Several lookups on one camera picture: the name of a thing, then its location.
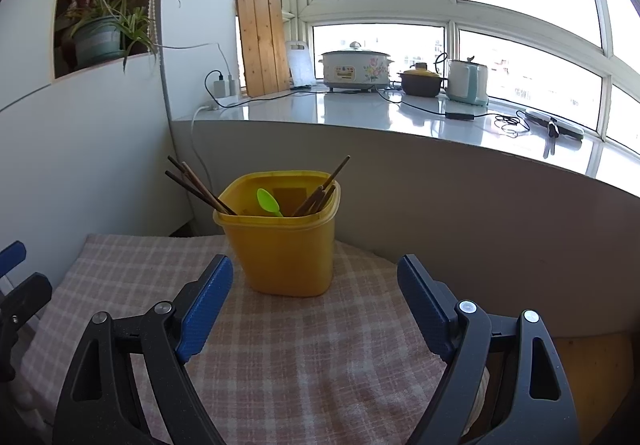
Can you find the white and mint kettle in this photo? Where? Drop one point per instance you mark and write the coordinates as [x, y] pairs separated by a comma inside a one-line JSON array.
[[465, 82]]

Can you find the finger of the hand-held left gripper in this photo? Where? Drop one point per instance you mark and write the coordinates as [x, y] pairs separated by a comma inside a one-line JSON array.
[[12, 256], [25, 297]]

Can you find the black power brick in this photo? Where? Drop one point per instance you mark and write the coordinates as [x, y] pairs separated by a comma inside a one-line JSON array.
[[460, 115]]

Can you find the white power strip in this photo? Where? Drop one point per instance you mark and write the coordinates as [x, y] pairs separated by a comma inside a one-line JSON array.
[[570, 130]]

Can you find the green plastic spoon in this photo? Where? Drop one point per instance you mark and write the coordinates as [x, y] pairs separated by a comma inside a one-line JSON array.
[[266, 200]]

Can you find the pink checked cloth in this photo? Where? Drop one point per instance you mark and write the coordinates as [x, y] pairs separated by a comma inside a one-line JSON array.
[[310, 365]]

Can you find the white cutting board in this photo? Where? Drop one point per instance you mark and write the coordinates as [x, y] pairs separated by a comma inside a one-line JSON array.
[[301, 67]]

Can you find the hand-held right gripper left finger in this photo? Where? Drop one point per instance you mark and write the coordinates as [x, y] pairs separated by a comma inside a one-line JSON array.
[[205, 320]]

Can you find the white charger plug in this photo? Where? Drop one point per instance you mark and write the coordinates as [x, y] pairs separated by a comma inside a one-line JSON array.
[[231, 85]]

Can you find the yellow plastic container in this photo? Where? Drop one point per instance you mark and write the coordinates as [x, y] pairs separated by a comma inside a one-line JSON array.
[[280, 255]]

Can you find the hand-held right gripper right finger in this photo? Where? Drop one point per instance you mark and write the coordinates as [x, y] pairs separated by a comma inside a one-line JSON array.
[[425, 310]]

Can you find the white floral electric cooker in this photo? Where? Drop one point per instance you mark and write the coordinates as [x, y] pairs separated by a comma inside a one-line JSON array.
[[355, 72]]

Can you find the beige woven cushion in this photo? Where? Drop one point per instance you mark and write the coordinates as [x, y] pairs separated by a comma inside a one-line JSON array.
[[477, 400]]

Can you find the white window frame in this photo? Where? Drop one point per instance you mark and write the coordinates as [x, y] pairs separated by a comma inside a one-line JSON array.
[[380, 12]]

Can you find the white windowsill counter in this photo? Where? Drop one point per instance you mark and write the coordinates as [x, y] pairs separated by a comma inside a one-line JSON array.
[[350, 110]]

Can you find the wooden stool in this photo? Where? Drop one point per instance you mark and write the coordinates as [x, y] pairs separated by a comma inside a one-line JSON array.
[[595, 370]]

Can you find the potted spider plant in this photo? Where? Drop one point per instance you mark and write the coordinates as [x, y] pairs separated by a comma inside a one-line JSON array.
[[97, 42]]

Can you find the wooden plank board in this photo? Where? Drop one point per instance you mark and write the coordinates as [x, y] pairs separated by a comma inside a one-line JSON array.
[[262, 45]]

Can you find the dark brown chopstick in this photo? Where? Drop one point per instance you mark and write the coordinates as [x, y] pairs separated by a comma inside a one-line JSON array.
[[190, 176]]

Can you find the brown pot with yellow lid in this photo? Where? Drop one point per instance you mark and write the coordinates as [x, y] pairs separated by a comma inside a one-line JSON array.
[[420, 85]]

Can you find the brown wooden chopstick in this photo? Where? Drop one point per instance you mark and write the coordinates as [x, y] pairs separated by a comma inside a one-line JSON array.
[[200, 179]]

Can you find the small black device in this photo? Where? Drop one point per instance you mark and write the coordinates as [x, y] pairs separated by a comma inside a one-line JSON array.
[[551, 125]]

